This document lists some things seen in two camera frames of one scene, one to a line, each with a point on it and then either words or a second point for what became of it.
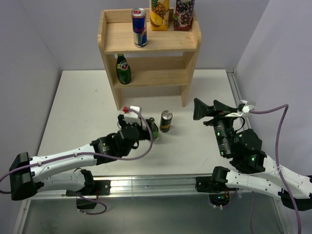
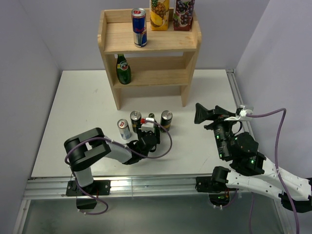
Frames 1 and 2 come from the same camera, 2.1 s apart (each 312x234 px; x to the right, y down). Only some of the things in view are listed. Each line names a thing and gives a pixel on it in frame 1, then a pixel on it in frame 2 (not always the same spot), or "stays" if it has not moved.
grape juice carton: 183,13 stays
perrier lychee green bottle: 123,69 stays
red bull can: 139,24 stays
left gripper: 143,134 → 140,132
